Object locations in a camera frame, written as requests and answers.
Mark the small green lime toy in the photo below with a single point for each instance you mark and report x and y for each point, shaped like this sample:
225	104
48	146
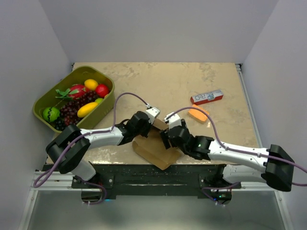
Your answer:
99	100

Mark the purple grape bunch toy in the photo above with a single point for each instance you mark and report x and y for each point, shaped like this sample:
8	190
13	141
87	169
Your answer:
70	109

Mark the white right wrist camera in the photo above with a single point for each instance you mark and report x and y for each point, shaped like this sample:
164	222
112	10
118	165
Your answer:
173	120

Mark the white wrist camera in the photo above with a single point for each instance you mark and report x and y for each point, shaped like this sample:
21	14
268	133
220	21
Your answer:
152	113
173	120

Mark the olive green plastic bin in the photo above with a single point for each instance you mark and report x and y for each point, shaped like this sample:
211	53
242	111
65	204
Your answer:
78	76

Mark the brown cardboard paper box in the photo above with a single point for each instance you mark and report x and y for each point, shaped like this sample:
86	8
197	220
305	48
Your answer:
152	148

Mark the yellow mango toy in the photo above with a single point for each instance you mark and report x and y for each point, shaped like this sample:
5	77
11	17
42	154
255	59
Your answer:
86	109

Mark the dark blue grape bunch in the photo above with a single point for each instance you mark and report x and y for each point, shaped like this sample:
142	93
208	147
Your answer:
61	124

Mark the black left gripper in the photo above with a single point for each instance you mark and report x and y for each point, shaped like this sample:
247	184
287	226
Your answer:
149	127

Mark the orange sponge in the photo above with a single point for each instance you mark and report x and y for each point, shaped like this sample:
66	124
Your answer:
197	115

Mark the red silver toothpaste box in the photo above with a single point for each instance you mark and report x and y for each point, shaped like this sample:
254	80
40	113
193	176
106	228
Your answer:
207	97

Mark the yellow lemon toy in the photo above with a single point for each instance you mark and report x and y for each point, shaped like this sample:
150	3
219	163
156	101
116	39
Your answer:
91	84

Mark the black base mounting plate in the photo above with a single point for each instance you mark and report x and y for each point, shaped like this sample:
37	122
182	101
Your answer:
177	180

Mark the pink dragon fruit toy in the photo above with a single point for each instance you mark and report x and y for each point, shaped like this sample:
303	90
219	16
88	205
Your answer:
74	92

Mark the green striped melon toy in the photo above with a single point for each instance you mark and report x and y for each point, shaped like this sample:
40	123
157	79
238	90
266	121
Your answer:
50	114

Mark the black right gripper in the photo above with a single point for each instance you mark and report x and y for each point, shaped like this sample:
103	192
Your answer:
163	134

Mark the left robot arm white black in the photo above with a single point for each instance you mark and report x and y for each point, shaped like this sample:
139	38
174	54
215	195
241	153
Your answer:
71	145

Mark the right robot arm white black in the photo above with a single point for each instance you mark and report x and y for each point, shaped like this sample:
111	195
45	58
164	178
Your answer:
272	166

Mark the red apple toy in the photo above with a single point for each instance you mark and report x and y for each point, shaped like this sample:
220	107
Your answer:
102	90

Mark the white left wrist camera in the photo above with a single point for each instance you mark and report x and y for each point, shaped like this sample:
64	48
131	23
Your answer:
152	113

